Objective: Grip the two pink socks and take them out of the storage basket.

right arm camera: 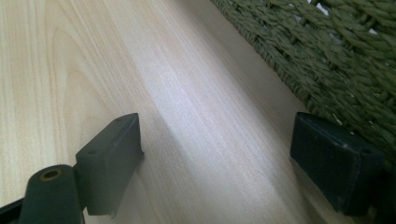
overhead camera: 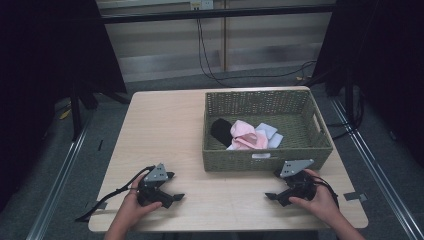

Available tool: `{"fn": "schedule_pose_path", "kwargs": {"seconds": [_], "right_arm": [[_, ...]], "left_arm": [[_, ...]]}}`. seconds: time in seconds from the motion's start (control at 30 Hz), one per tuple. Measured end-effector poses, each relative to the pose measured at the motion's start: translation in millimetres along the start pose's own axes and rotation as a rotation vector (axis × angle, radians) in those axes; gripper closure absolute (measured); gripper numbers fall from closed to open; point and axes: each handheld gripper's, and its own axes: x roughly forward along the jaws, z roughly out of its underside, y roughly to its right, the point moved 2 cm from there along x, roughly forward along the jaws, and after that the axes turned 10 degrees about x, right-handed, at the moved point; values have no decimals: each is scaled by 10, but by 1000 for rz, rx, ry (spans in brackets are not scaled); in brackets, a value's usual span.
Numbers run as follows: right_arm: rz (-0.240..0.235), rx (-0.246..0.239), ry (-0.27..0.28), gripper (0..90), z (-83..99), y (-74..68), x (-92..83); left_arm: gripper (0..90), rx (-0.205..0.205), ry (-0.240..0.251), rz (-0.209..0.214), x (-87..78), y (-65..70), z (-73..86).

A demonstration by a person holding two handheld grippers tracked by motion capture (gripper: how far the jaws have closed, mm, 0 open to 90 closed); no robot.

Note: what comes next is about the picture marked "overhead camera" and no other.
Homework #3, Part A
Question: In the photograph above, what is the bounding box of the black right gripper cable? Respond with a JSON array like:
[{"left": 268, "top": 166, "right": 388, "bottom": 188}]
[{"left": 312, "top": 174, "right": 341, "bottom": 210}]

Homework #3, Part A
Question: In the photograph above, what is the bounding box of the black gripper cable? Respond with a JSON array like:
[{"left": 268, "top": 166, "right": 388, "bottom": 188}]
[
  {"left": 312, "top": 174, "right": 341, "bottom": 210},
  {"left": 74, "top": 165, "right": 157, "bottom": 223}
]

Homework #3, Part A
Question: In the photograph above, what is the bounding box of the green woven basket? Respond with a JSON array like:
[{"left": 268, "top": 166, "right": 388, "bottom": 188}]
[{"left": 201, "top": 89, "right": 335, "bottom": 173}]

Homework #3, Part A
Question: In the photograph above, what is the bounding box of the black floor cable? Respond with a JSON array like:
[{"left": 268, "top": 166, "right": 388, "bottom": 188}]
[{"left": 325, "top": 89, "right": 366, "bottom": 141}]

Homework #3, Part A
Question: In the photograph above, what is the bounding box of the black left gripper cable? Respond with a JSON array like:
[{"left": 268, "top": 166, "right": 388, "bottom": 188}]
[{"left": 74, "top": 165, "right": 157, "bottom": 223}]

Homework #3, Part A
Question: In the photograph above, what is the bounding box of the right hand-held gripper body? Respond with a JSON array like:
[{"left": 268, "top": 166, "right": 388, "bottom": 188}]
[{"left": 274, "top": 158, "right": 318, "bottom": 208}]

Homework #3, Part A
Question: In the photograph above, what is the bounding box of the black metal stand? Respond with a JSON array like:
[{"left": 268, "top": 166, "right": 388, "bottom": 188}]
[
  {"left": 343, "top": 63, "right": 365, "bottom": 133},
  {"left": 68, "top": 83, "right": 133, "bottom": 142}
]

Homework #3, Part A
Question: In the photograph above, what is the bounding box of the metal floor rail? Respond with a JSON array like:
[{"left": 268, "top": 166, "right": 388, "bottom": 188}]
[
  {"left": 329, "top": 96, "right": 424, "bottom": 240},
  {"left": 25, "top": 119, "right": 93, "bottom": 240}
]

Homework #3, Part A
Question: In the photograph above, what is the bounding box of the white wall socket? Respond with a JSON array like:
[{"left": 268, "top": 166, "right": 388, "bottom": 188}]
[{"left": 189, "top": 0, "right": 215, "bottom": 11}]

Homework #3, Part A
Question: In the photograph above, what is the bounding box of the black horizontal bar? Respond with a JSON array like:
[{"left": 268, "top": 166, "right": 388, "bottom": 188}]
[{"left": 99, "top": 3, "right": 337, "bottom": 25}]

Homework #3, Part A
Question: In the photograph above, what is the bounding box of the black wall cable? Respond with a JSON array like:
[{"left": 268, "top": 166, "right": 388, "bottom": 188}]
[{"left": 195, "top": 18, "right": 318, "bottom": 88}]

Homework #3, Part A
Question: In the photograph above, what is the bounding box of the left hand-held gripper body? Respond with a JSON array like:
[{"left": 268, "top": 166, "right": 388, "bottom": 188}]
[{"left": 136, "top": 162, "right": 176, "bottom": 210}]

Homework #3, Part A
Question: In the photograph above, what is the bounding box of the black sock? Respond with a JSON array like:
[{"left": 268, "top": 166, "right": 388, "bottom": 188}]
[{"left": 210, "top": 117, "right": 235, "bottom": 148}]

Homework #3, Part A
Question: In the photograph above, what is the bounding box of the pale blue cloth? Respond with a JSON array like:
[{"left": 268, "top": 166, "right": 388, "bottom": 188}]
[{"left": 254, "top": 122, "right": 285, "bottom": 150}]

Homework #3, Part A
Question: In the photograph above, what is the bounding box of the person's left hand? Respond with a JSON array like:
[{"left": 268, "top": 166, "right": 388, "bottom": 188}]
[{"left": 115, "top": 173, "right": 164, "bottom": 232}]

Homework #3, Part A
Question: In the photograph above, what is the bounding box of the person's right hand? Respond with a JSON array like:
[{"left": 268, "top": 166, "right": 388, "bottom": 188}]
[{"left": 288, "top": 168, "right": 340, "bottom": 228}]

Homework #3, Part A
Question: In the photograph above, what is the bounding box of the black curtain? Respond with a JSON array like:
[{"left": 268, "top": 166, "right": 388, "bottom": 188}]
[
  {"left": 311, "top": 0, "right": 424, "bottom": 168},
  {"left": 0, "top": 0, "right": 128, "bottom": 214}
]

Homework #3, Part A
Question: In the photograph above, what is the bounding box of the pink cloth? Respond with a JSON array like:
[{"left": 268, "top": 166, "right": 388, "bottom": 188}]
[{"left": 226, "top": 119, "right": 270, "bottom": 151}]

